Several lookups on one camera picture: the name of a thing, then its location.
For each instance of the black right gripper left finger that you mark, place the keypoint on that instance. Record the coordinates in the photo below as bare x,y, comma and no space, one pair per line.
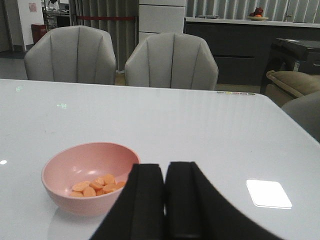
138,213

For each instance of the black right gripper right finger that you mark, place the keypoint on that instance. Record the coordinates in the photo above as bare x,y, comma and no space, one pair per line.
196,210

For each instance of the orange ham slices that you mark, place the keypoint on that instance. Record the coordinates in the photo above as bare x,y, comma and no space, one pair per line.
102,185

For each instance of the pink bowl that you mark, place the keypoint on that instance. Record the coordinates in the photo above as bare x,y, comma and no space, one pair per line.
87,162

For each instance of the right grey upholstered chair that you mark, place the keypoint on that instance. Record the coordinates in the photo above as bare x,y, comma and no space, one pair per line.
172,60

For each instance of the grey upholstered chair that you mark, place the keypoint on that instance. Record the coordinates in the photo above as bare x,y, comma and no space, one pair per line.
73,54
172,60

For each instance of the beige cushion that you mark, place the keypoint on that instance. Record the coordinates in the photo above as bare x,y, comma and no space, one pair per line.
296,83

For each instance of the left grey upholstered chair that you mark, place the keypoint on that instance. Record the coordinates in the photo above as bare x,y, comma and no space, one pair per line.
73,54

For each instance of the dark grey counter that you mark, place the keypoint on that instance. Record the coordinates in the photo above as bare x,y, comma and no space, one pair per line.
241,47

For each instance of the grey curtain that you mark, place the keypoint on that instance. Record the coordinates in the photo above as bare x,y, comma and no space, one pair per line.
124,34

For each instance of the black side table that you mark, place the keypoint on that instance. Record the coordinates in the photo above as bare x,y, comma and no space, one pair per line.
292,55

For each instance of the white drawer cabinet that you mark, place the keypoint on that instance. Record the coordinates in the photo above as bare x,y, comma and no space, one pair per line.
160,16

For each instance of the fruit plate on counter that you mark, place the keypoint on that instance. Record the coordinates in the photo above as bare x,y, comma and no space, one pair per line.
257,15

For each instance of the red barrier belt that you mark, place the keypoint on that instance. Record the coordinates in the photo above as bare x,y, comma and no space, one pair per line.
106,18

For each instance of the red trash bin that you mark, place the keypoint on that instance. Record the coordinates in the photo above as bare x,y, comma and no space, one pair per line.
38,31

